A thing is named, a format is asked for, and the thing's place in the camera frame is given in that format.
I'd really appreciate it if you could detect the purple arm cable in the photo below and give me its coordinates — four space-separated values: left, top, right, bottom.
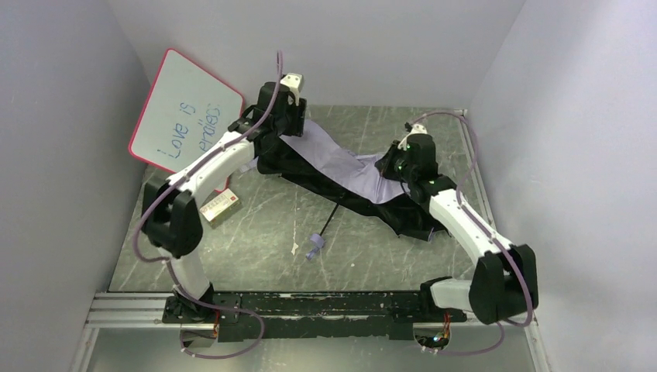
410 110 535 357
132 50 284 360

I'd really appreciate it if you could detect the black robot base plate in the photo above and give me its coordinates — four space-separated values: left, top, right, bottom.
161 291 467 343

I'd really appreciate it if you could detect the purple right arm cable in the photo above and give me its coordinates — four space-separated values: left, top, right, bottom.
410 110 535 357

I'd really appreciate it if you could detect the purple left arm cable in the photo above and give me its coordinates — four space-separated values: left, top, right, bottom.
132 50 284 360

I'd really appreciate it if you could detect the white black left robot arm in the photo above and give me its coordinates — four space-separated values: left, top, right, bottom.
139 73 307 322

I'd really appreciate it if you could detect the pink framed whiteboard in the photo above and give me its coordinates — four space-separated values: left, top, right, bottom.
128 48 245 173

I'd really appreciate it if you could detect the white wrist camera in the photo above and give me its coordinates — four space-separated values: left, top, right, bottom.
397 122 428 151
280 73 304 106

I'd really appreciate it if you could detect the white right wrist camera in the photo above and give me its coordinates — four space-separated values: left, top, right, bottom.
397 122 428 151

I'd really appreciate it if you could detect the black and lavender umbrella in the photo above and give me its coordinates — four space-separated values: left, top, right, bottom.
251 120 445 242

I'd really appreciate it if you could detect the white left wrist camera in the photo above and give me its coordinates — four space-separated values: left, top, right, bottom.
280 73 304 106

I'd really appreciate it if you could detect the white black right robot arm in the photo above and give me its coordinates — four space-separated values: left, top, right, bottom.
375 133 538 325

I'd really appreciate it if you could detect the small beige cardboard box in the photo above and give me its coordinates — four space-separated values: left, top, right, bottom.
199 188 241 228

